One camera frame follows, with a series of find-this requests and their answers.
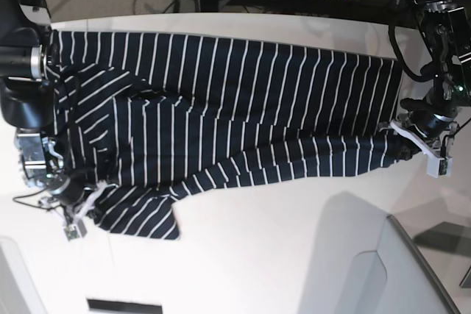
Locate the grey robot base cover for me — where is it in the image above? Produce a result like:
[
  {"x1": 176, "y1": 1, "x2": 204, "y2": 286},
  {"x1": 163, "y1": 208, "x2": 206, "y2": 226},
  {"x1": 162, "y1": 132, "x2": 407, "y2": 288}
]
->
[
  {"x1": 297, "y1": 193, "x2": 459, "y2": 313},
  {"x1": 1, "y1": 236, "x2": 47, "y2": 314}
]

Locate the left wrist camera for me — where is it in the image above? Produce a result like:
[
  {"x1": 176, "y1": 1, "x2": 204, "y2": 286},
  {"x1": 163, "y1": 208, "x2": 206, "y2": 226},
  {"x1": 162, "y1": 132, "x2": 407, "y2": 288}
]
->
[{"x1": 439, "y1": 157, "x2": 453, "y2": 176}]

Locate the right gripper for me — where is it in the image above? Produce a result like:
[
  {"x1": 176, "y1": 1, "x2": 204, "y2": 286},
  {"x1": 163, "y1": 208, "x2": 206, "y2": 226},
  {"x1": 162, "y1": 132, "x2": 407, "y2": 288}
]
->
[{"x1": 46, "y1": 174, "x2": 117, "y2": 225}]

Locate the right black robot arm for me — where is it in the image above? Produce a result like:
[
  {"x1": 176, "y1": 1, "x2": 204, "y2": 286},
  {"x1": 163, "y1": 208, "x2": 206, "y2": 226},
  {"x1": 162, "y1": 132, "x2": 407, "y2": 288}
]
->
[{"x1": 1, "y1": 0, "x2": 118, "y2": 238}]

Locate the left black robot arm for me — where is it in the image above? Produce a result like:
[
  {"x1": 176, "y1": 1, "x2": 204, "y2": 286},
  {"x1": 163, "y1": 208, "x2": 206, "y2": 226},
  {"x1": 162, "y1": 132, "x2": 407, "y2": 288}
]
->
[{"x1": 388, "y1": 0, "x2": 470, "y2": 178}]

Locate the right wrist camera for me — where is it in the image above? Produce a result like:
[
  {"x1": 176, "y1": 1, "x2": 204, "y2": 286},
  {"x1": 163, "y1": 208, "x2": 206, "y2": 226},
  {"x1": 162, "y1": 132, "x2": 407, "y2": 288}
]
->
[{"x1": 64, "y1": 223, "x2": 87, "y2": 241}]

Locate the navy white striped t-shirt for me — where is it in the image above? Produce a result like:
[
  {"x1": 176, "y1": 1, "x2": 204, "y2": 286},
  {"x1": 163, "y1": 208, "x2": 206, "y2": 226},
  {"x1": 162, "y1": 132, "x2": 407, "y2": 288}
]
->
[{"x1": 46, "y1": 31, "x2": 414, "y2": 240}]

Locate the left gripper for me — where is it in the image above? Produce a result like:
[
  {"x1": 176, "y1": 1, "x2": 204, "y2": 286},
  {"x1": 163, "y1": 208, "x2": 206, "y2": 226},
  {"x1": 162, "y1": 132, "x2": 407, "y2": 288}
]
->
[{"x1": 380, "y1": 98, "x2": 458, "y2": 178}]

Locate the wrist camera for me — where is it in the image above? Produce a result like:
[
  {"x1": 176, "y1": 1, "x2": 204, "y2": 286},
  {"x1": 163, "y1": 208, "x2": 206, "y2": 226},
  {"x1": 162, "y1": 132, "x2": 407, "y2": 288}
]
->
[
  {"x1": 439, "y1": 157, "x2": 453, "y2": 176},
  {"x1": 64, "y1": 223, "x2": 87, "y2": 241}
]

